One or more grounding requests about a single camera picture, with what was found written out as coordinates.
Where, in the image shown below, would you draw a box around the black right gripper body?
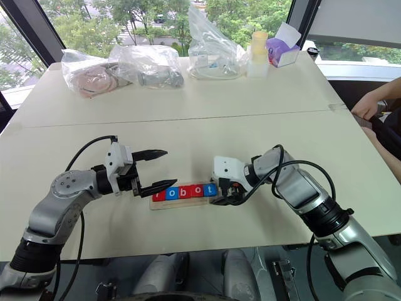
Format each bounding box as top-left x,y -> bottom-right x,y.
215,181 -> 250,207

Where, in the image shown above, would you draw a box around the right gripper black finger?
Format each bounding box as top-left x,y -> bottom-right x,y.
209,196 -> 232,207

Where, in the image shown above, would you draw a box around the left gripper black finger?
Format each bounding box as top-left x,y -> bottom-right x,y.
131,149 -> 169,164
138,179 -> 179,199

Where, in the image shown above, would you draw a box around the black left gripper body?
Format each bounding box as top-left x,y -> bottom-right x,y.
117,162 -> 142,198

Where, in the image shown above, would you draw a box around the wooden letter tray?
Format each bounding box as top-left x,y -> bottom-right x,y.
149,181 -> 217,211

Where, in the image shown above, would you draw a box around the grey rounded robot leg shape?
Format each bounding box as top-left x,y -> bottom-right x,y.
222,248 -> 261,301
133,251 -> 189,296

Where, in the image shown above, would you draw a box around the bystander bare hand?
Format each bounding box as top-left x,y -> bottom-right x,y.
351,93 -> 382,120

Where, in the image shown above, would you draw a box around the plastic bag with grey object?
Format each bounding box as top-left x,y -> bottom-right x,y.
108,44 -> 185,91

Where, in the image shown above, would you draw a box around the plastic bag with pink items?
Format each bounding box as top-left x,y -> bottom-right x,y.
60,48 -> 136,100

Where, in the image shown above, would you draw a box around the clear plastic container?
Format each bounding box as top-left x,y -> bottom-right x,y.
246,46 -> 270,79

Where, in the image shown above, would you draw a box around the purple tissue box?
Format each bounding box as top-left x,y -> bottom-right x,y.
264,22 -> 303,68

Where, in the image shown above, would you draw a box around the stacked yellow plastic cups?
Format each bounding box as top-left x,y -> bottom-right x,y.
251,31 -> 269,64

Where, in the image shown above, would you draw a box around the bystander bare leg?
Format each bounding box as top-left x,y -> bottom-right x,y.
361,126 -> 401,184

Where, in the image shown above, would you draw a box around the bystander dark clothing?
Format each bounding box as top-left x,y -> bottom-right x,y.
370,99 -> 401,155

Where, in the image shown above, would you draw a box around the grey roller blind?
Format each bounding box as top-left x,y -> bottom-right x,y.
308,0 -> 401,50

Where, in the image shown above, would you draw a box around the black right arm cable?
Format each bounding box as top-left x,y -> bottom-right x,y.
218,144 -> 338,277

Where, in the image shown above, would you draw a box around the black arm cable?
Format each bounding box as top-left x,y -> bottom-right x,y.
55,135 -> 120,301
218,144 -> 338,277

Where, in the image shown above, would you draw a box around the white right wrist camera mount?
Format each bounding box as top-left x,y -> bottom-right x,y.
211,155 -> 249,191

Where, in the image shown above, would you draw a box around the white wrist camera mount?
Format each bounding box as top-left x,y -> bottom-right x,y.
211,155 -> 249,191
105,142 -> 135,198

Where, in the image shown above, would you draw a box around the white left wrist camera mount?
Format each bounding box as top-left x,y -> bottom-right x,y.
105,142 -> 135,198

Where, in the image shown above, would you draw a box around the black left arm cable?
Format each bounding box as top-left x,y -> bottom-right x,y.
55,135 -> 120,301

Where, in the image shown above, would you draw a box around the black metal bracket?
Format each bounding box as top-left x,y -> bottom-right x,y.
96,281 -> 119,301
271,259 -> 298,295

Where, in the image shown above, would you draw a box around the plastic bag with white cables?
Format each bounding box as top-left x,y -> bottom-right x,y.
186,4 -> 247,82

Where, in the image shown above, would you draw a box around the dark window frame pillar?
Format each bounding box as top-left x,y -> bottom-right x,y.
0,0 -> 64,69

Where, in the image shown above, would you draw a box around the dark window frame post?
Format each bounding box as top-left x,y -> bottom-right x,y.
286,0 -> 323,42

